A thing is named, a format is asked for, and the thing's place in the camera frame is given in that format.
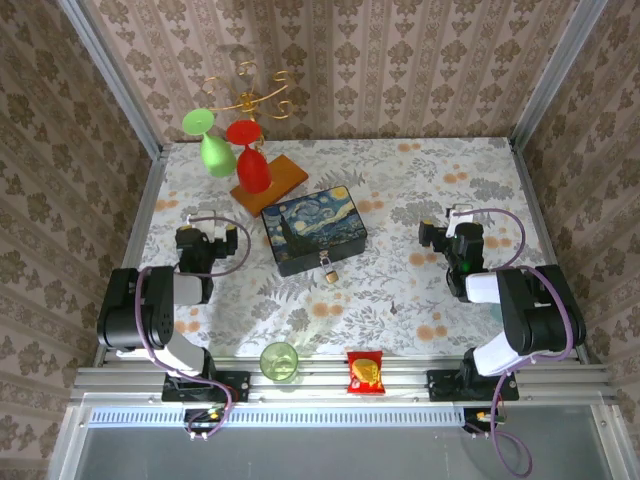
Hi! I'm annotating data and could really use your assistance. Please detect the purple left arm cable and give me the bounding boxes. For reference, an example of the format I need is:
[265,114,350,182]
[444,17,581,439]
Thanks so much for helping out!
[135,212,252,441]

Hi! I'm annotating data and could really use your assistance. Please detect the small brass padlock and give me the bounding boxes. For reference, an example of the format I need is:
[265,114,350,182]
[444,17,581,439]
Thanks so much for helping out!
[319,251,342,285]

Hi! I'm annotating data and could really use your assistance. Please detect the red plastic wine glass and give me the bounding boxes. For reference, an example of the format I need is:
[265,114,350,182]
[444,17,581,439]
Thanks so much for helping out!
[225,119,274,195]

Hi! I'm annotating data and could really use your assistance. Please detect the white slotted cable duct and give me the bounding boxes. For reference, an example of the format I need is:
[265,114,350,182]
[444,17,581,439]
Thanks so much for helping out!
[87,406,465,427]

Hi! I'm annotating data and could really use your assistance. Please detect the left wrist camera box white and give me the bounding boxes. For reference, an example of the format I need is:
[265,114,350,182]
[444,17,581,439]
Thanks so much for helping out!
[185,209,227,242]

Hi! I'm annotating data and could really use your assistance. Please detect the green plastic wine glass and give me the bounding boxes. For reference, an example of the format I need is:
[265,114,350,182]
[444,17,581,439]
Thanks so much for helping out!
[181,108,238,179]

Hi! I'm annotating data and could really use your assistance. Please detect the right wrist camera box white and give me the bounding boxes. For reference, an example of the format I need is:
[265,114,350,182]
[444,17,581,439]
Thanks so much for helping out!
[446,202,474,239]

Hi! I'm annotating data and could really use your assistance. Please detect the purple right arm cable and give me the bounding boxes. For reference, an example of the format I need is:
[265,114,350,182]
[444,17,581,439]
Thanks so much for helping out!
[464,208,574,477]

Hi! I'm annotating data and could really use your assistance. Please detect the floral table cloth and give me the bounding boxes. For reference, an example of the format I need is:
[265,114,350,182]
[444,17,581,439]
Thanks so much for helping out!
[115,137,575,359]

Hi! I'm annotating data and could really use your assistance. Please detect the gold wire rack wooden base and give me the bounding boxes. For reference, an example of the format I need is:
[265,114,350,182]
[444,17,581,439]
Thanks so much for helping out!
[202,62,310,219]

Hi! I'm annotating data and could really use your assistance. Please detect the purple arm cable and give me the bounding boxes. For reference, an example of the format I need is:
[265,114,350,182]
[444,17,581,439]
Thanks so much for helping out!
[464,208,574,477]
[135,212,252,441]

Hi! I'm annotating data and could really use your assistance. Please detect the aluminium frame rail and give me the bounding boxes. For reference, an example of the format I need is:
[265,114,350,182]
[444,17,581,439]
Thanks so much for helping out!
[69,363,617,402]

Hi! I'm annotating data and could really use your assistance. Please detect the starry night painted box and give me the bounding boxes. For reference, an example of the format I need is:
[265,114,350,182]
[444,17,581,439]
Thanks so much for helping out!
[260,185,369,278]

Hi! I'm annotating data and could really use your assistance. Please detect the black connector block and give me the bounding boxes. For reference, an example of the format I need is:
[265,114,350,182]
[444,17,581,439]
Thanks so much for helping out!
[462,407,507,435]
[182,407,227,437]

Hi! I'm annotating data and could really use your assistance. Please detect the green transparent plastic cup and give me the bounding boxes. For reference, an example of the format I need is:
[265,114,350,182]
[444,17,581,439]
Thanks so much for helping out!
[259,341,300,385]

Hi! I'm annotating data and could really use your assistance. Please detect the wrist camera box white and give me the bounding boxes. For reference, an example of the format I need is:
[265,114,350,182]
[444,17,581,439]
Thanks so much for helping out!
[185,209,227,242]
[446,202,474,239]

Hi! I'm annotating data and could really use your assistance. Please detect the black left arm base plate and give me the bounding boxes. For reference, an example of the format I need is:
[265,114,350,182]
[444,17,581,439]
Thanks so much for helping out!
[162,370,251,404]

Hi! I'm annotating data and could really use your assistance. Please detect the aluminium frame post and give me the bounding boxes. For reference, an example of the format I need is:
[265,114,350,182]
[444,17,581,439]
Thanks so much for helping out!
[508,0,611,149]
[55,0,165,159]

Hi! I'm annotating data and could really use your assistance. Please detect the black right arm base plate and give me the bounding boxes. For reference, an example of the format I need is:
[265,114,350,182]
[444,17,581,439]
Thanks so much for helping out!
[426,368,520,403]

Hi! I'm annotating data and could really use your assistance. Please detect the red snack packet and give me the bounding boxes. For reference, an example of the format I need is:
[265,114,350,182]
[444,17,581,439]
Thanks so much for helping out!
[346,350,387,396]

